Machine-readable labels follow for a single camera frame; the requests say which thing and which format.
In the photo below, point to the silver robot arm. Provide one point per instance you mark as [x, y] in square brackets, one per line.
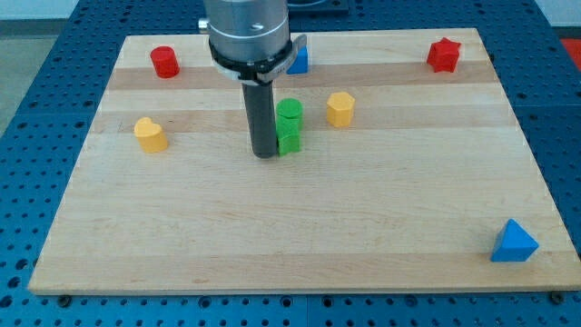
[250, 40]

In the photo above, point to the yellow heart block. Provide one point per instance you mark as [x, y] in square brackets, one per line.
[150, 136]

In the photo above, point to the green star block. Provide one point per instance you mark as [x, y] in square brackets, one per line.
[288, 136]

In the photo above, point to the green cylinder block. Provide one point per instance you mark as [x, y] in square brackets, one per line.
[291, 109]

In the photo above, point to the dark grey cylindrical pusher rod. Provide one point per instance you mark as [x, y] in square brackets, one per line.
[258, 100]

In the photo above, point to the yellow hexagon block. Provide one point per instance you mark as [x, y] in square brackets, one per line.
[340, 109]

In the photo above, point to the blue cube block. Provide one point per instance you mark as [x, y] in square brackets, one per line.
[301, 62]

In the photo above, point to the wooden board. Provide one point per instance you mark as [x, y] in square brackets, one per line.
[409, 198]

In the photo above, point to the red cylinder block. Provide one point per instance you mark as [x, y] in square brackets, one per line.
[165, 62]

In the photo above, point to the red star block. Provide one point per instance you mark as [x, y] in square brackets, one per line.
[443, 55]

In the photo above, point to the blue triangle block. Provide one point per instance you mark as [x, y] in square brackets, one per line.
[513, 244]

